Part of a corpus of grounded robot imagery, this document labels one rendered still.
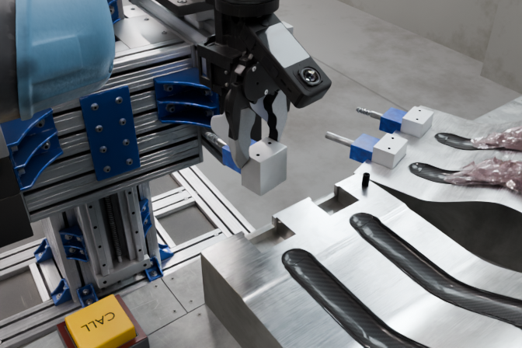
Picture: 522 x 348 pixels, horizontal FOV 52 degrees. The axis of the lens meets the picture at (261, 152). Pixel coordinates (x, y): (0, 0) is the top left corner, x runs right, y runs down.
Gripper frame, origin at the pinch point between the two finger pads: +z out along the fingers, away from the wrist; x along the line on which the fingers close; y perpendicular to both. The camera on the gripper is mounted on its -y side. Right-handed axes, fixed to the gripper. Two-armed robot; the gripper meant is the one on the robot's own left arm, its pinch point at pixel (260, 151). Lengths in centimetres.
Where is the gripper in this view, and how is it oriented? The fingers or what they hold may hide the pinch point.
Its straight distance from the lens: 68.7
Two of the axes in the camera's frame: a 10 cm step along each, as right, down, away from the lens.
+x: -6.9, 4.1, -5.9
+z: 0.0, 8.2, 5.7
